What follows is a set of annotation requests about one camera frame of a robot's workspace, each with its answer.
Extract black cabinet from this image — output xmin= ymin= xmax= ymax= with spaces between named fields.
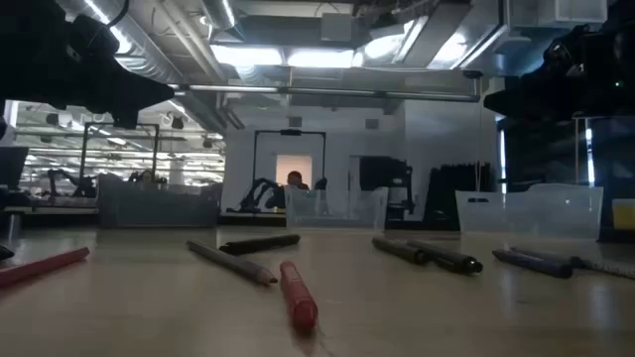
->
xmin=359 ymin=156 xmax=414 ymax=224

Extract silver rectangular duct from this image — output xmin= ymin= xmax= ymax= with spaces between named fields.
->
xmin=354 ymin=0 xmax=512 ymax=70

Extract black monitor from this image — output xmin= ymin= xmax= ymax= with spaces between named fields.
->
xmin=0 ymin=146 xmax=30 ymax=190

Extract black pencil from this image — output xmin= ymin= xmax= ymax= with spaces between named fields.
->
xmin=187 ymin=240 xmax=279 ymax=287

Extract red pencil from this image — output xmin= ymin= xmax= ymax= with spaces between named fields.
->
xmin=0 ymin=246 xmax=91 ymax=290

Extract yellow box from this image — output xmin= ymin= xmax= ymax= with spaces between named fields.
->
xmin=610 ymin=198 xmax=635 ymax=231

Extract black gantry frame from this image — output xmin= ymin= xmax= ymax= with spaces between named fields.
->
xmin=78 ymin=122 xmax=161 ymax=192
xmin=251 ymin=129 xmax=327 ymax=192

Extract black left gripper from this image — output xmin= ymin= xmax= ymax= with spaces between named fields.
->
xmin=29 ymin=0 xmax=175 ymax=129

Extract dark grey pen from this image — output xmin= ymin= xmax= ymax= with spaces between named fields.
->
xmin=491 ymin=248 xmax=575 ymax=280

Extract smoky dark grey plastic bin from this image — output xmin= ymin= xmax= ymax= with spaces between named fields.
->
xmin=97 ymin=173 xmax=223 ymax=230

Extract black stacked panels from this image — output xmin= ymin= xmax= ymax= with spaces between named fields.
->
xmin=425 ymin=162 xmax=493 ymax=230

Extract dark grey crayon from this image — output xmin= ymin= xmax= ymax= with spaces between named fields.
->
xmin=509 ymin=245 xmax=586 ymax=268

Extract silver spiral ventilation duct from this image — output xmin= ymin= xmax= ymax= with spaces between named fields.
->
xmin=54 ymin=0 xmax=234 ymax=133

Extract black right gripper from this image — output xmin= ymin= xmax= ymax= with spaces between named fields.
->
xmin=483 ymin=24 xmax=604 ymax=120

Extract red crayon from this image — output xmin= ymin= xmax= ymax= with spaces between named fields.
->
xmin=279 ymin=260 xmax=319 ymax=332

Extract silver metal crossbar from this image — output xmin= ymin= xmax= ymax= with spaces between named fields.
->
xmin=168 ymin=82 xmax=482 ymax=104

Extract frosted white plastic bin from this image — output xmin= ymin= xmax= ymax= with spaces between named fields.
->
xmin=454 ymin=183 xmax=604 ymax=240

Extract silver round duct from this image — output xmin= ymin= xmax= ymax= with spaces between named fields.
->
xmin=200 ymin=0 xmax=238 ymax=31

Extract clear plastic bin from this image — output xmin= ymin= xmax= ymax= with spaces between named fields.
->
xmin=284 ymin=184 xmax=390 ymax=232

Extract neighbouring wooden table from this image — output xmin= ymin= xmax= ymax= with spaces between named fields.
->
xmin=0 ymin=204 xmax=100 ymax=216

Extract grey square box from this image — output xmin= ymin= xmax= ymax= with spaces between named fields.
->
xmin=319 ymin=12 xmax=353 ymax=43

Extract black aluminium table frame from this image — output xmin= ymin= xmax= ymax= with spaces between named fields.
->
xmin=217 ymin=216 xmax=462 ymax=232

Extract bright light panel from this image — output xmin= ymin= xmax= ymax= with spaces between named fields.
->
xmin=210 ymin=44 xmax=356 ymax=69

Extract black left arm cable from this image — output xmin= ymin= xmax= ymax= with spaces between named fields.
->
xmin=106 ymin=0 xmax=131 ymax=27

